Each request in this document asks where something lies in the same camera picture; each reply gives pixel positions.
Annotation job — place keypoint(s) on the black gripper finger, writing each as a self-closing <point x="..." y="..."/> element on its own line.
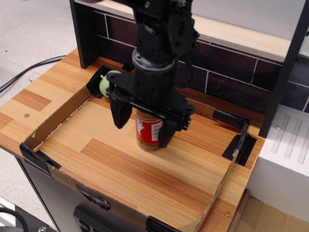
<point x="121" y="112"/>
<point x="166" y="132"/>

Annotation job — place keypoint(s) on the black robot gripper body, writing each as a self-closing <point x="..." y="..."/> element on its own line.
<point x="152" y="90"/>

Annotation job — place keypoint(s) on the red-capped basil spice bottle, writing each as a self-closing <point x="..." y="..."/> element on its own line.
<point x="147" y="130"/>

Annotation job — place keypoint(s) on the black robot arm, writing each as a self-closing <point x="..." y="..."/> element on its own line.
<point x="166" y="34"/>

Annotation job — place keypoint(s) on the cardboard fence with black tape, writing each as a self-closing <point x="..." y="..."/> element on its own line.
<point x="188" y="186"/>

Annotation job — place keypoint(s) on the green toy apple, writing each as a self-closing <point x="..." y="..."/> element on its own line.
<point x="104" y="83"/>

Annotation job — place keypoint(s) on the white side cabinet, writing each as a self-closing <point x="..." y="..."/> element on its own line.
<point x="280" y="177"/>

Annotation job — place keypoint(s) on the black device with braided cable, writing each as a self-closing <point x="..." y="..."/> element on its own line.
<point x="15" y="219"/>

